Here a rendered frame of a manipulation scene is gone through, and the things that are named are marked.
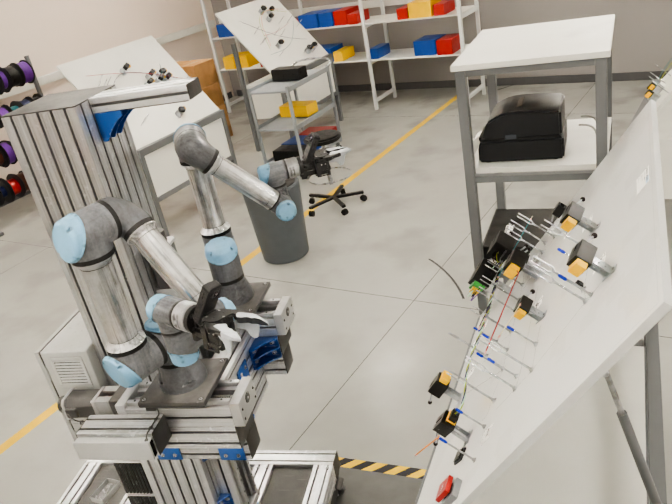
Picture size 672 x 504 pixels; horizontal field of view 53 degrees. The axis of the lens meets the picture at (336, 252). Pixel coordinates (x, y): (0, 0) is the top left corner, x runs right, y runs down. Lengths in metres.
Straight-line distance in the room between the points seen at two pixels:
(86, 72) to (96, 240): 4.92
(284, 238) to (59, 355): 3.06
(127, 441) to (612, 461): 1.45
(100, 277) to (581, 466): 1.48
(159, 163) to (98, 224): 4.58
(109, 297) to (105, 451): 0.56
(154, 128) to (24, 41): 3.30
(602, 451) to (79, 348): 1.72
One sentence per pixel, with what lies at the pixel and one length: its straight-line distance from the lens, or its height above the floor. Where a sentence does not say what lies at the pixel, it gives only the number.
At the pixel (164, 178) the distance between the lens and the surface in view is 6.47.
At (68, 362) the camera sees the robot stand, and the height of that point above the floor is 1.19.
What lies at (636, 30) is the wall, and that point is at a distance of 9.01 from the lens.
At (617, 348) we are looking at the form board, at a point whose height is 1.60.
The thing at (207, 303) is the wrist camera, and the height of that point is 1.62.
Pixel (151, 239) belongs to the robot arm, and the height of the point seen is 1.68.
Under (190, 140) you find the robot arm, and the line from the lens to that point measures 2.38.
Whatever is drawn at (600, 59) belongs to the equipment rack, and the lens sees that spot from 2.36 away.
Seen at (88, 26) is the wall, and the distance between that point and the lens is 10.05.
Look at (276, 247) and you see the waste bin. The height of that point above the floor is 0.16.
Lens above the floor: 2.36
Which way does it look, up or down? 26 degrees down
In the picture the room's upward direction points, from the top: 11 degrees counter-clockwise
